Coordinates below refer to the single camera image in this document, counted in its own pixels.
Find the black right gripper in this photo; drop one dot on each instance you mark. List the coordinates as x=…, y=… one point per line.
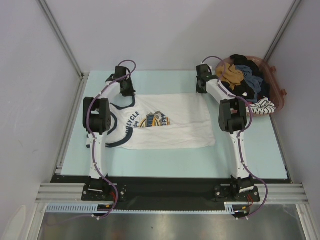
x=199, y=90

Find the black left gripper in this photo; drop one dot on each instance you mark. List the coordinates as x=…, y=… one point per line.
x=131, y=92

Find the white graphic tank top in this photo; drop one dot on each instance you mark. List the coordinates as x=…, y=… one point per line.
x=161, y=122

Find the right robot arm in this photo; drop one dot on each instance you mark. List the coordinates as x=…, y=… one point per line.
x=232, y=120

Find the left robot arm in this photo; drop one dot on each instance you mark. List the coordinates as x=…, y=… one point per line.
x=98, y=121

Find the mustard yellow garment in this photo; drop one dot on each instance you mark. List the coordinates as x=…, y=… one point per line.
x=229, y=74

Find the black garment pile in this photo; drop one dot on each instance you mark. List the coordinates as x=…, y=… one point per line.
x=244, y=90

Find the black white striped garment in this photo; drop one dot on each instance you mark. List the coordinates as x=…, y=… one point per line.
x=263, y=107

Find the pink plastic laundry basket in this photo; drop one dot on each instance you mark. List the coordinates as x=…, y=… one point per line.
x=276, y=93

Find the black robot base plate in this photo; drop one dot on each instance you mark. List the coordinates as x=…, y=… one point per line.
x=176, y=193

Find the white cable duct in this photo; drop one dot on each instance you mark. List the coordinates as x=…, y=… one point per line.
x=103, y=208

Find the aluminium frame rail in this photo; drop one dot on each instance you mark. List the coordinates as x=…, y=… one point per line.
x=64, y=192

